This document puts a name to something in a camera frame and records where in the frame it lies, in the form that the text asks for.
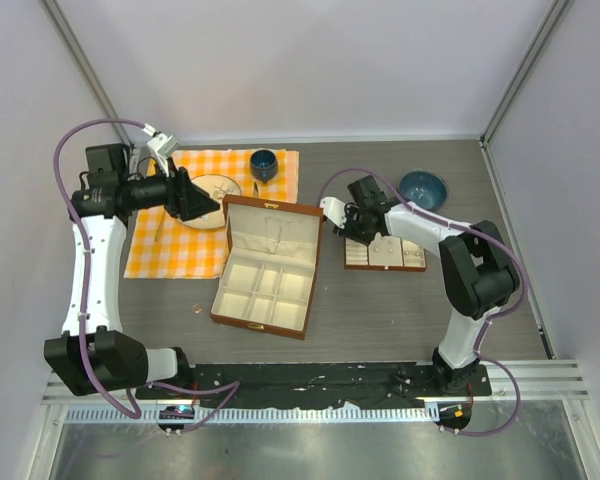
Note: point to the beige floral ceramic plate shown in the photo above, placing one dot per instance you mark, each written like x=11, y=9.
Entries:
x=217, y=186

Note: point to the small dark blue cup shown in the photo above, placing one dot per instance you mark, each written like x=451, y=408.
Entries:
x=263, y=165

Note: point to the brown jewelry box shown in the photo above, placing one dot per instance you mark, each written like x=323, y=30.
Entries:
x=268, y=279

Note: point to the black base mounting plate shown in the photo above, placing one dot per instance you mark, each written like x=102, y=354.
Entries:
x=318, y=386

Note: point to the brown jewelry tray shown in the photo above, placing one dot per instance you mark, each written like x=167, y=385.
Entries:
x=361, y=257

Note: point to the pearl earrings in compartment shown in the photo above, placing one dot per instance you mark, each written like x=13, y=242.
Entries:
x=412, y=256

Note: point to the orange white checkered cloth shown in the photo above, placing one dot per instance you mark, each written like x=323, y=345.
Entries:
x=185, y=253

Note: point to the blue ceramic bowl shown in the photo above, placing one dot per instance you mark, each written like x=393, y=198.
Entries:
x=426, y=189

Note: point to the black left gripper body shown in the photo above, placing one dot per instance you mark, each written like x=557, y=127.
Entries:
x=170, y=194

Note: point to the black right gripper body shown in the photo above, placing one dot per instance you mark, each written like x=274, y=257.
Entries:
x=355, y=226

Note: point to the white slotted cable duct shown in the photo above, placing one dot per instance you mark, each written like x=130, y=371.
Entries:
x=168, y=414

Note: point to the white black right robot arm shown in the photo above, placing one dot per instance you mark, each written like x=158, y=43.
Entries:
x=480, y=273

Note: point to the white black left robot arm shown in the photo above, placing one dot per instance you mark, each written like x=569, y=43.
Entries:
x=92, y=337

